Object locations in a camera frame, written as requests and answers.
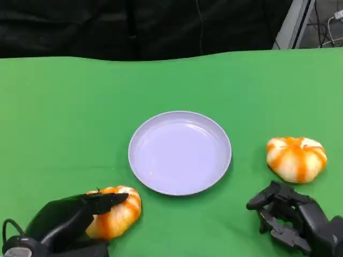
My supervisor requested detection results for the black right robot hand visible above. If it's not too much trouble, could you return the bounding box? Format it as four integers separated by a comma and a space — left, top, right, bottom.
246, 180, 333, 256

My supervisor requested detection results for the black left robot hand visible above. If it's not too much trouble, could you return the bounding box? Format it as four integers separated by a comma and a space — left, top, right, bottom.
25, 192, 129, 253

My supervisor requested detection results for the orange white toy bread roll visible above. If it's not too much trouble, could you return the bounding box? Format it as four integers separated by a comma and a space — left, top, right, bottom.
266, 137, 328, 184
85, 185, 142, 240

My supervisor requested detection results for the green table cloth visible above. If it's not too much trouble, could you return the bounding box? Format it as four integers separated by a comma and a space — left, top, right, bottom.
0, 48, 343, 257

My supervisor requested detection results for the lilac plate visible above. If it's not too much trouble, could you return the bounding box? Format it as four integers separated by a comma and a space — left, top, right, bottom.
128, 110, 233, 196

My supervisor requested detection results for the black backdrop curtain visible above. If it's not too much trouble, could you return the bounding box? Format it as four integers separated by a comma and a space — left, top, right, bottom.
0, 0, 294, 62

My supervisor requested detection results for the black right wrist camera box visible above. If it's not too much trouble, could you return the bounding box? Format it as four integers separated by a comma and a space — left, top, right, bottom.
328, 215, 343, 257

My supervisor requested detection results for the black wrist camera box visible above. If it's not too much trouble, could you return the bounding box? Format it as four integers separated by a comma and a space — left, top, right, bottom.
40, 238, 110, 257
328, 215, 343, 257

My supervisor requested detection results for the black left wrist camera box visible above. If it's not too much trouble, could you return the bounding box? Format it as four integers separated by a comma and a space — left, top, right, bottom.
40, 238, 110, 257

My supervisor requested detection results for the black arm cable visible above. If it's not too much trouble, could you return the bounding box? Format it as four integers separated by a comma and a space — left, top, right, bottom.
2, 218, 27, 241

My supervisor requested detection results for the white cable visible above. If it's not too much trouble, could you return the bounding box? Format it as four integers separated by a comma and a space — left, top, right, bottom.
320, 16, 343, 48

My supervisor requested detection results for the grey metal frame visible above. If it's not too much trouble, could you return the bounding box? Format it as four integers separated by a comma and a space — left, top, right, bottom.
272, 0, 317, 50

